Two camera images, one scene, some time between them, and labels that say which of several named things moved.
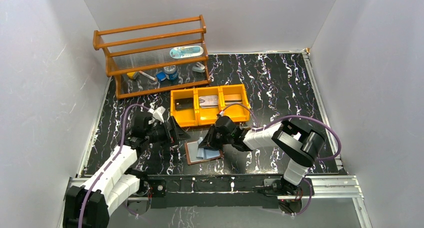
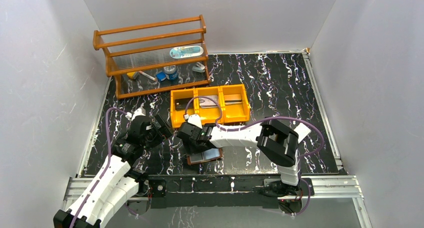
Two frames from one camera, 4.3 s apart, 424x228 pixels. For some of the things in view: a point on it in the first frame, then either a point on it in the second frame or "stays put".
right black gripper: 213,137 -> 185,139
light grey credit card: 208,101 stays put
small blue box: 161,75 stays put
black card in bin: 184,103 stays put
